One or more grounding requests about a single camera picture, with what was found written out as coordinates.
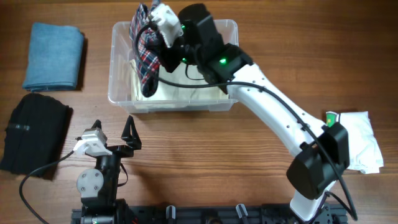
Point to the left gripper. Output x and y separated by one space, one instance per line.
133 141

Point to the red plaid cloth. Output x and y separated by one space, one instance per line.
148 45

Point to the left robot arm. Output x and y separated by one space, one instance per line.
98 186

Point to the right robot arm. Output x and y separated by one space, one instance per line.
320 152

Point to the clear plastic storage container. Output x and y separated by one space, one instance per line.
119 88

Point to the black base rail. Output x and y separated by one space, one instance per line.
266 213

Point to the black cloth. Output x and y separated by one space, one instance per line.
35 133

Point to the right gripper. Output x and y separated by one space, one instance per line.
166 52

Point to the white printed t-shirt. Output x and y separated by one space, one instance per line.
364 152

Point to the cream cloth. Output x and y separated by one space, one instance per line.
166 92

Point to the folded blue denim cloth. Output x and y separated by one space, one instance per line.
54 58

